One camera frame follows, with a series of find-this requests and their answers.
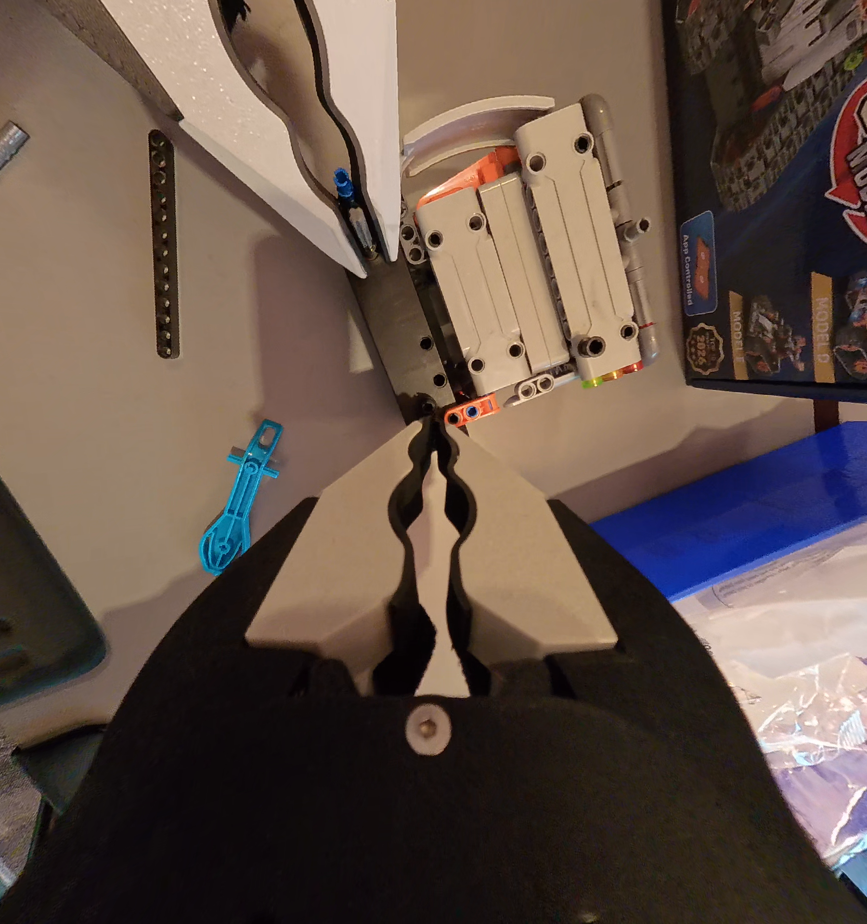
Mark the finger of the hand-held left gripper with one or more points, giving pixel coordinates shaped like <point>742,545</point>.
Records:
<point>188,65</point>
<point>368,86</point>

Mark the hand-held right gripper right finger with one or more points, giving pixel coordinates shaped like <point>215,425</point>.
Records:
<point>541,577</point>

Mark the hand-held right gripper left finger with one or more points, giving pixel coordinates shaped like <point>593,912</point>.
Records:
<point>318,577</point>

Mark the blue pin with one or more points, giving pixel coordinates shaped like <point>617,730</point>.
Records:
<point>342,182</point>

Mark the turquoise plastic tool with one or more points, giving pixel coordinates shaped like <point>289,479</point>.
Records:
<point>242,498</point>

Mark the thin grey axle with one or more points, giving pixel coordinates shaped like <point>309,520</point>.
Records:
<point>362,229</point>

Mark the black beam with holes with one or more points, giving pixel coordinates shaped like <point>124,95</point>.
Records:
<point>164,245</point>

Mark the small black piece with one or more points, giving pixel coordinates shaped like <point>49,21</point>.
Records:
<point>426,408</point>

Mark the grey building block model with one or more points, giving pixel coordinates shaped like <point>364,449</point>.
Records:
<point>549,252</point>

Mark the short grey tube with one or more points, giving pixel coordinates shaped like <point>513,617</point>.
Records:
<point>3,146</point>

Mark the blue bin with plastic bags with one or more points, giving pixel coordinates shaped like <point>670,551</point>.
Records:
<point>729,520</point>

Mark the toy kit cardboard box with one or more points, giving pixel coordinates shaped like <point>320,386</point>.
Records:
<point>780,180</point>

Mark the grey metal bracket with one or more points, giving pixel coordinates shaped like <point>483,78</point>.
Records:
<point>0,794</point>

